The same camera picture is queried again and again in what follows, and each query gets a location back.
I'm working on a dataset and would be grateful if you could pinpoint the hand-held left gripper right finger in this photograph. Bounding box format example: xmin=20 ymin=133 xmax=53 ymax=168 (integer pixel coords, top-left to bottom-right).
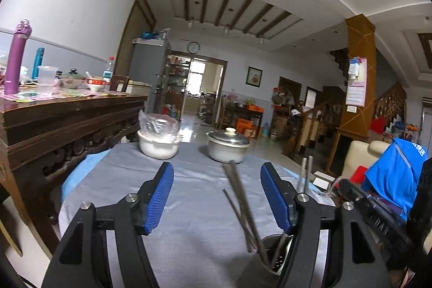
xmin=260 ymin=162 xmax=387 ymax=288

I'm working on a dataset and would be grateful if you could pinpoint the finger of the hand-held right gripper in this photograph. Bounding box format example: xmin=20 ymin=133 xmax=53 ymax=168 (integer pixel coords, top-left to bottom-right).
xmin=339 ymin=178 xmax=371 ymax=205

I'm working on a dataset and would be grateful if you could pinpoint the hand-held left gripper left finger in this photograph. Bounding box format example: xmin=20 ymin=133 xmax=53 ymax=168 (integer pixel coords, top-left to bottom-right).
xmin=42 ymin=161 xmax=175 ymax=288

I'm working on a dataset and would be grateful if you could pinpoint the pile of dark chopsticks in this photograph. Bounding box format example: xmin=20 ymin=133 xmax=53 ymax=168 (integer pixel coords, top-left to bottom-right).
xmin=222 ymin=161 xmax=287 ymax=273

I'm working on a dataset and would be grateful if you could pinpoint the metal utensil holder cup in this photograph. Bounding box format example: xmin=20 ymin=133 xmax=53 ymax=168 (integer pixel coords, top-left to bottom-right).
xmin=257 ymin=233 xmax=295 ymax=277

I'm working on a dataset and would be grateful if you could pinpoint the white step stool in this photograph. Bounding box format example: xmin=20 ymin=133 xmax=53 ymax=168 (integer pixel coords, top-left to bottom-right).
xmin=312 ymin=171 xmax=333 ymax=189

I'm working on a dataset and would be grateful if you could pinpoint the cream sofa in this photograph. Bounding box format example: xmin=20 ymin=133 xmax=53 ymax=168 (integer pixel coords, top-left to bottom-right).
xmin=340 ymin=140 xmax=393 ymax=188

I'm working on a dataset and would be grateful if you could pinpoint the blue jacket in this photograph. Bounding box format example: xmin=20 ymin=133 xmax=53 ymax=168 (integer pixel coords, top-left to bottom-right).
xmin=363 ymin=137 xmax=429 ymax=225

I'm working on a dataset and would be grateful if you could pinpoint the grey tablecloth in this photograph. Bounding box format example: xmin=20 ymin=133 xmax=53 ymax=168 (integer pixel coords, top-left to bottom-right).
xmin=58 ymin=140 xmax=338 ymax=288

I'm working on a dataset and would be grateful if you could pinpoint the aluminium pot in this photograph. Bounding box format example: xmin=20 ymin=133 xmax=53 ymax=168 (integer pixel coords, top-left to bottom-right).
xmin=207 ymin=140 xmax=249 ymax=164

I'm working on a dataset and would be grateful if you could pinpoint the clear plastic bag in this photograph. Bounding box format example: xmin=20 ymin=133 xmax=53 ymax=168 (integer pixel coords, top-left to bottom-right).
xmin=138 ymin=109 xmax=181 ymax=143

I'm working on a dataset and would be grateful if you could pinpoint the wooden stair railing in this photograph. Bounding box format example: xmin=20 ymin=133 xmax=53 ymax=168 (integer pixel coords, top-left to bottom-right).
xmin=296 ymin=82 xmax=407 ymax=158

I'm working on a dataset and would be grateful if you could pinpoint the aluminium pot lid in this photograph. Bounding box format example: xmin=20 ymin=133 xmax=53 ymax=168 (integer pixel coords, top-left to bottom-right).
xmin=206 ymin=128 xmax=251 ymax=146

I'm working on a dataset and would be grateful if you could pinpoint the orange cardboard box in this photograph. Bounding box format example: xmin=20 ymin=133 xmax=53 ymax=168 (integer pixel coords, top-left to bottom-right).
xmin=236 ymin=118 xmax=254 ymax=137

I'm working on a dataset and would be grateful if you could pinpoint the light blue table cover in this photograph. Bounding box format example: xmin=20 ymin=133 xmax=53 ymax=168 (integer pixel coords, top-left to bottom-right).
xmin=61 ymin=152 xmax=113 ymax=209

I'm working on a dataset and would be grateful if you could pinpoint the dark wooden side table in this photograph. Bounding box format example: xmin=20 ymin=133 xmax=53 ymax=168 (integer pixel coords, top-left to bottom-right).
xmin=224 ymin=102 xmax=264 ymax=139

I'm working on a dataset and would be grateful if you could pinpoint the carved dark wooden sideboard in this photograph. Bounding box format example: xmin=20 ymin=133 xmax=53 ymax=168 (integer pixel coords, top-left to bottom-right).
xmin=0 ymin=93 xmax=149 ymax=257

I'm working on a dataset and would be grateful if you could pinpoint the grey refrigerator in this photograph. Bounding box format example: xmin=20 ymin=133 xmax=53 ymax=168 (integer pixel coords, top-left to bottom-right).
xmin=129 ymin=38 xmax=171 ymax=114

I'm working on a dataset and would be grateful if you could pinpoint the red and white bowl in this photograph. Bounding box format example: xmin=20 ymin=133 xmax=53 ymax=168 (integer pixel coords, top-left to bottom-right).
xmin=86 ymin=77 xmax=106 ymax=92

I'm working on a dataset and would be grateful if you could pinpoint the red capped plastic bottle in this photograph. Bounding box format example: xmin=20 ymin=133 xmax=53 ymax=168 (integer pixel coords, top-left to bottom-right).
xmin=103 ymin=56 xmax=115 ymax=83

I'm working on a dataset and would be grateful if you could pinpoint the bowl with glass lid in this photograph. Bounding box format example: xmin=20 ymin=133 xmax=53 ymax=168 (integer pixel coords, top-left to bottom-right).
xmin=61 ymin=69 xmax=87 ymax=89

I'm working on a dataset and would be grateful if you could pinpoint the orange wooden pillar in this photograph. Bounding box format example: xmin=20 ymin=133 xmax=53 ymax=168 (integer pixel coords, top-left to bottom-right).
xmin=337 ymin=14 xmax=377 ymax=141

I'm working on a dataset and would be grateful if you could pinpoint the clear plastic cup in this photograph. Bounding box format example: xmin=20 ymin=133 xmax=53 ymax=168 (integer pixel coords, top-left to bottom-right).
xmin=37 ymin=65 xmax=56 ymax=96

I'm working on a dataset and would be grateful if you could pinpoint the teal bottle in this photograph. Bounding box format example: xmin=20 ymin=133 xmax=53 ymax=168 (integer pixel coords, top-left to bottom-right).
xmin=32 ymin=47 xmax=46 ymax=80

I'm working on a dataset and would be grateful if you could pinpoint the purple thermos bottle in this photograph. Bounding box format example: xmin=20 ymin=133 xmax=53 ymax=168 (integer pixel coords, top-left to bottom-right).
xmin=3 ymin=19 xmax=33 ymax=96

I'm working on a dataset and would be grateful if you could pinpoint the pink wall calendar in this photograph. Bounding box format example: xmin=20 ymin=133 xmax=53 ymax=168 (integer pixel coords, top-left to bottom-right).
xmin=345 ymin=57 xmax=368 ymax=107

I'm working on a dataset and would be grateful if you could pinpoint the framed wall picture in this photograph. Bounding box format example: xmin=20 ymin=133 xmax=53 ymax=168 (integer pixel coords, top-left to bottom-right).
xmin=246 ymin=66 xmax=263 ymax=87

